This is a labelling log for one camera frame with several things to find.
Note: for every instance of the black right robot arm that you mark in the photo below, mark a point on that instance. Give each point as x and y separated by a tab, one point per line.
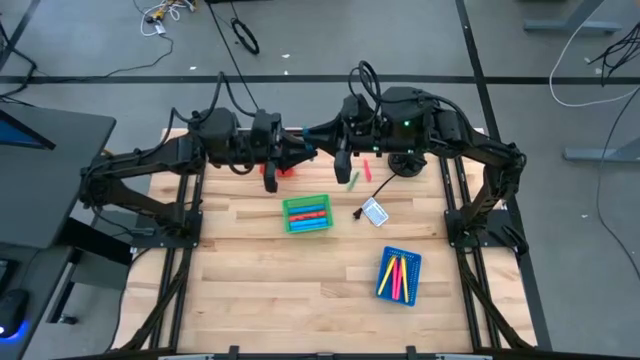
490	150

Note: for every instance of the dark grey desk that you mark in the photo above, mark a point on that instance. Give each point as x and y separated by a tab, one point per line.
50	175

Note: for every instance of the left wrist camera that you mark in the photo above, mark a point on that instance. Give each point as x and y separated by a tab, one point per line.
265	127

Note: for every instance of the grey desk base plate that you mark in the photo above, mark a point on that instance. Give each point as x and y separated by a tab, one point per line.
100	275

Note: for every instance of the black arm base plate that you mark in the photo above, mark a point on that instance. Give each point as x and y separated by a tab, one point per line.
165	241
450	240

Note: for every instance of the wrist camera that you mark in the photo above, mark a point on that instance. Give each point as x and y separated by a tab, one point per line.
265	127
357	107

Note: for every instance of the blue lit monitor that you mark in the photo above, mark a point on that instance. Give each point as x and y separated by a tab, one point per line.
20	135

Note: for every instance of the green plastic basket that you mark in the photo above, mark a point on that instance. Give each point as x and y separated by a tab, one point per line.
285	215

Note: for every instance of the blue plastic basket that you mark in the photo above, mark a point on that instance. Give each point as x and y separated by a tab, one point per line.
414	295

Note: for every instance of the grey table foot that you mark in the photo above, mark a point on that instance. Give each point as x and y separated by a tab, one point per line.
605	154
575	26

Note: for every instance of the thin blue marker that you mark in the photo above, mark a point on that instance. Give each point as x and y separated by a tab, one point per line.
305	132

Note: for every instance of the black keyboard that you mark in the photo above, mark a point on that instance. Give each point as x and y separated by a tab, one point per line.
4	275

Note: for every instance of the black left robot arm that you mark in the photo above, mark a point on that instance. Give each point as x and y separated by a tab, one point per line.
150	155

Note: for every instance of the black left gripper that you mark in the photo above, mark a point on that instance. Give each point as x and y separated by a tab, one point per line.
270	180

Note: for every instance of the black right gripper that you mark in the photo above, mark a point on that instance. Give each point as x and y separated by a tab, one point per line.
343	170

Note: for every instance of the green marker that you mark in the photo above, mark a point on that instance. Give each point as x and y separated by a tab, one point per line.
353	181

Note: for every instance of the black desk leg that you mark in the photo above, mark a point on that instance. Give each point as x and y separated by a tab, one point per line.
95	240

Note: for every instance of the short pink marker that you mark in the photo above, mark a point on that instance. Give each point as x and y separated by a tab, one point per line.
367	170

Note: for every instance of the black computer mouse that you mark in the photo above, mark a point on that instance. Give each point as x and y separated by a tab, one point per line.
12	312

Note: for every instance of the black table frame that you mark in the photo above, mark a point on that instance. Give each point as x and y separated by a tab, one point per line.
280	357

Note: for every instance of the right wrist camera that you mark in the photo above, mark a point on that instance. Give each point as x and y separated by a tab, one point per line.
357	107

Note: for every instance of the clear plastic packet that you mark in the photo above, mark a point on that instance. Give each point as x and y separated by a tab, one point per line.
375	212

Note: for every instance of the red plastic basket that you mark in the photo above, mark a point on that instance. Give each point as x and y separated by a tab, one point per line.
286	173

